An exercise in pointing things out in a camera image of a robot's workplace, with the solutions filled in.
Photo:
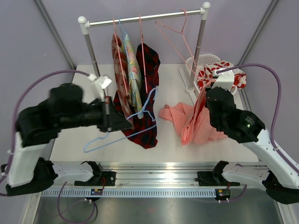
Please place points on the salmon pink skirt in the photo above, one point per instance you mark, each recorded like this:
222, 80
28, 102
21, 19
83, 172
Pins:
192, 123

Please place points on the red poppy print skirt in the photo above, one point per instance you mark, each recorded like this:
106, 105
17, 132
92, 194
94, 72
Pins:
206, 74

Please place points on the red black plaid skirt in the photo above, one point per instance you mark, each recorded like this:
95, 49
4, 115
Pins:
152, 63

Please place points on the red white checked skirt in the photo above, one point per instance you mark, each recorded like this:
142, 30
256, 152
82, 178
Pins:
121, 101

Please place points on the white metal clothes rack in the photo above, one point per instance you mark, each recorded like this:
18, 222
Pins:
85, 25

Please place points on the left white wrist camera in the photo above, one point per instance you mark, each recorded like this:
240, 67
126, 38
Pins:
99, 84

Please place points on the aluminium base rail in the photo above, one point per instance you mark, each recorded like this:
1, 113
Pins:
154, 173

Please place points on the white plastic basket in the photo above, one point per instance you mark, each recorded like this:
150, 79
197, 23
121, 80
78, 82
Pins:
205, 61

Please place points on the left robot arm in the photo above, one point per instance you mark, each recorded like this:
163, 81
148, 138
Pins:
36, 126

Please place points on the white slotted cable duct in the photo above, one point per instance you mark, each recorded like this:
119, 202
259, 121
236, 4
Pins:
131, 193

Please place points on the blue wire hanger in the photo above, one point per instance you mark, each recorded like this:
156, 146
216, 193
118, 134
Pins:
122, 32
145, 127

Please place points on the pastel floral skirt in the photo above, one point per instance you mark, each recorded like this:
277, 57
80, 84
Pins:
134, 77

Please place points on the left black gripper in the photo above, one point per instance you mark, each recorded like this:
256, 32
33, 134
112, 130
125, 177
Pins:
112, 120

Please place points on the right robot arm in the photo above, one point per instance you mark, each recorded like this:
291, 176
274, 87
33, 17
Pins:
281, 180

